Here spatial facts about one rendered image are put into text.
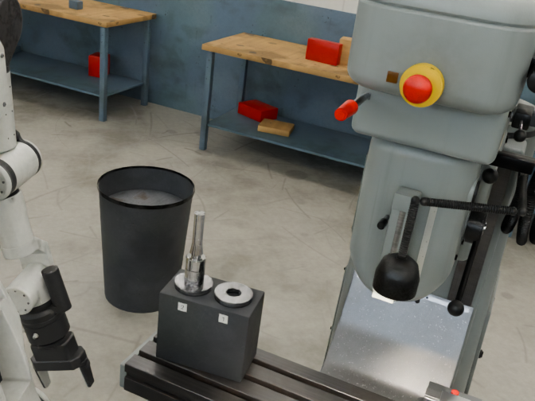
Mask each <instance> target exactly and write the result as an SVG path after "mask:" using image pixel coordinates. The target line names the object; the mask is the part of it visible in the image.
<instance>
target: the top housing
mask: <svg viewBox="0 0 535 401"><path fill-rule="evenodd" d="M533 57H535V0H359V1H358V5H357V14H356V19H355V23H354V28H353V36H352V41H351V46H350V54H349V59H348V65H347V71H348V73H349V75H350V77H351V79H352V80H353V81H354V82H356V83H357V84H360V85H361V86H363V87H365V88H369V89H372V90H375V91H382V92H385V93H389V94H393V95H399V96H402V95H401V93H400V78H401V77H402V75H403V74H404V72H405V71H406V70H407V69H409V68H410V67H412V66H413V65H414V64H418V63H428V64H432V65H434V66H436V67H437V68H438V69H439V70H440V71H441V73H442V75H443V78H444V90H443V93H442V95H441V96H440V97H439V98H438V99H437V100H436V101H435V102H434V104H438V105H442V106H445V107H452V108H455V109H459V110H463V111H469V112H474V113H479V114H486V115H496V114H501V113H506V112H507V111H510V110H512V109H513V108H514V107H515V106H516V105H517V103H518V101H519V99H520V97H521V93H522V91H523V88H524V86H525V82H526V80H527V78H526V77H527V74H528V71H529V66H530V63H531V60H532V58H533ZM388 71H391V72H398V73H399V76H398V80H397V83H396V84H394V83H389V82H386V79H387V75H388Z"/></svg>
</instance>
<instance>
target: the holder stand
mask: <svg viewBox="0 0 535 401"><path fill-rule="evenodd" d="M184 276H185V270H183V269H180V270H179V271H178V273H177V274H176V275H175V276H174V277H173V278H172V279H171V280H170V281H169V282H168V283H167V284H166V286H165V287H164V288H163V289H162V290H161V292H160V295H159V307H158V332H157V345H156V357H159V358H162V359H164V360H169V361H172V362H174V363H177V364H182V365H185V366H187V367H191V368H195V369H197V370H200V371H203V372H208V373H210V374H214V375H216V376H220V377H224V378H226V379H229V380H234V381H236V382H239V383H240V382H241V381H242V379H243V378H244V375H245V373H246V372H247V370H248V368H249V366H250V364H251V362H252V360H253V359H254V357H255V355H256V350H257V344H258V338H259V332H260V322H261V316H262V310H263V304H264V294H265V293H264V291H262V290H256V289H253V288H250V287H248V286H245V285H244V284H242V283H238V282H227V281H224V280H221V279H218V278H213V277H209V276H208V275H207V274H205V280H204V283H203V284H202V285H201V286H188V285H186V284H185V283H184Z"/></svg>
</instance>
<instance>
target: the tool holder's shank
mask: <svg viewBox="0 0 535 401"><path fill-rule="evenodd" d="M204 225H205V212H203V211H196V212H195V213H194V222H193V240H192V244H191V248H190V251H189V253H190V254H191V256H192V257H193V258H194V259H199V258H200V257H201V256H202V255H203V234H204Z"/></svg>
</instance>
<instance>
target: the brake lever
mask: <svg viewBox="0 0 535 401"><path fill-rule="evenodd" d="M370 96H371V93H370V92H365V93H363V94H362V95H360V96H359V97H357V98H356V99H355V100H352V99H349V100H346V101H345V102H344V103H343V104H342V105H341V106H340V107H339V108H338V109H337V110H336V111H335V112H334V116H335V118H336V120H338V121H344V120H345V119H347V118H349V117H350V116H352V115H354V114H356V113H357V110H358V106H360V105H361V104H362V103H364V102H365V101H366V100H367V99H368V100H370Z"/></svg>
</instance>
